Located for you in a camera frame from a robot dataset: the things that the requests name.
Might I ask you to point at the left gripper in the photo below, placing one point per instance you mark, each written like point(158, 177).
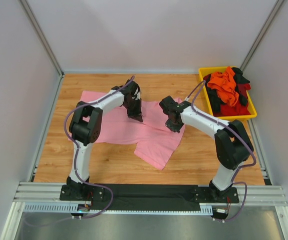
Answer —
point(134, 107)

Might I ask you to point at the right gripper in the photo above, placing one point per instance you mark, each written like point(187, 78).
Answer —
point(173, 119)

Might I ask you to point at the pink t shirt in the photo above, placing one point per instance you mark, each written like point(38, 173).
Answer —
point(155, 143)

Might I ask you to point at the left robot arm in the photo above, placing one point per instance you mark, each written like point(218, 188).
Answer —
point(83, 126)

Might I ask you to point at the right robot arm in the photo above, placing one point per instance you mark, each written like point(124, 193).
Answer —
point(232, 144)

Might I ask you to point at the black t shirt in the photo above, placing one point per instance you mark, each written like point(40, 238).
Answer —
point(215, 101)

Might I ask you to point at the red t shirt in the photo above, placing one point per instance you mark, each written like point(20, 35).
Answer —
point(241, 107)

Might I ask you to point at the yellow plastic bin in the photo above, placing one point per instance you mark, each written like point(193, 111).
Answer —
point(208, 70)

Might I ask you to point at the orange t shirt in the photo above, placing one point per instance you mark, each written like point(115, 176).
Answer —
point(224, 84)

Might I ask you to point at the grey slotted cable duct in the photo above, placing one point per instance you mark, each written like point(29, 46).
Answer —
point(78, 209)

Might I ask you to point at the left corner aluminium post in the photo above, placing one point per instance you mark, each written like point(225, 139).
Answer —
point(41, 36)

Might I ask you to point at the corner aluminium post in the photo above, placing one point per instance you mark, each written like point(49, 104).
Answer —
point(41, 36)
point(262, 33)

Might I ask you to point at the aluminium frame rail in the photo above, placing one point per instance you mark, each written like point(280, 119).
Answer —
point(257, 195)

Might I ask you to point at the right corner aluminium post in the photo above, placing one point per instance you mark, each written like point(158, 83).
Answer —
point(262, 33)

